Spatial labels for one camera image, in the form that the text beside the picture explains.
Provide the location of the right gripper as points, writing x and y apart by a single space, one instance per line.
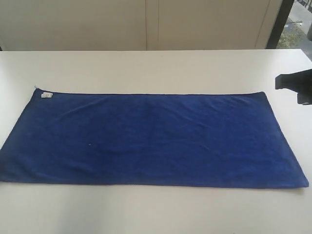
296 82

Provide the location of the blue towel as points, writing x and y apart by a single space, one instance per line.
197 140

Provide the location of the black window frame post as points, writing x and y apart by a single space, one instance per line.
279 24

